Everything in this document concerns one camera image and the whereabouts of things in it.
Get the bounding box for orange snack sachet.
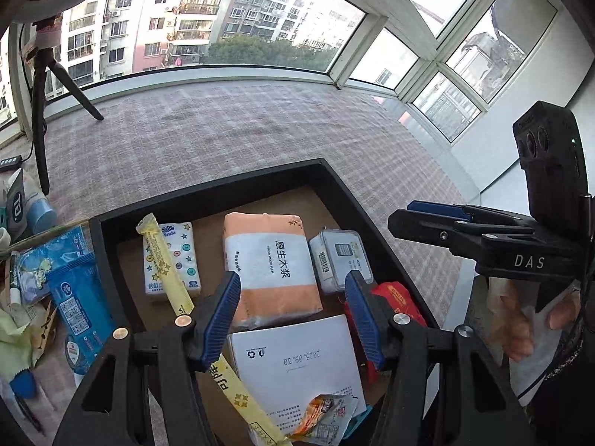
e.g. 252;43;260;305
289;392;358;446

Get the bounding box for orange white tissue pack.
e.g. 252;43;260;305
222;212;324;330

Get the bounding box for red packet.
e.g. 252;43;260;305
344;281;428;384

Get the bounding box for clear blue card packet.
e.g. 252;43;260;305
12;225;96;305

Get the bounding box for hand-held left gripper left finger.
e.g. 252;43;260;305
52;270;242;446

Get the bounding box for person's right hand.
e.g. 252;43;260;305
486;276;584;363

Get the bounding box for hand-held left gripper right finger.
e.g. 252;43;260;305
344;270;535;446

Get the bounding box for blue plastic item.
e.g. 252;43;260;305
341;404;373;442

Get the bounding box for person's patterned clothing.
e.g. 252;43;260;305
506;279;595;446

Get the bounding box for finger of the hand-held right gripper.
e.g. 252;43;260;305
388;208;535;265
406;200;535;226

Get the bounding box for long yellow packet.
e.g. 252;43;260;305
136;214;293;446

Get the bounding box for star print tissue pack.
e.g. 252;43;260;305
142;222;204;303

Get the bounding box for yellow green cloth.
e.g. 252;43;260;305
0;309;45;377

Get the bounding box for black tray container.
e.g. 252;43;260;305
88;158;442;446

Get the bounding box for wooden clothes pegs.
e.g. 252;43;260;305
30;300;59;358

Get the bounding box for dark grey sachet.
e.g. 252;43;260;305
0;167;29;237

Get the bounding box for blue wipes packet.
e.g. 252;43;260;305
45;260;117;377

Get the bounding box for black tripod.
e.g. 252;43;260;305
30;16;105;196

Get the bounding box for clear plastic box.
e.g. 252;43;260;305
308;227;375;294

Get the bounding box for white paper box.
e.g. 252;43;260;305
227;314;368;437

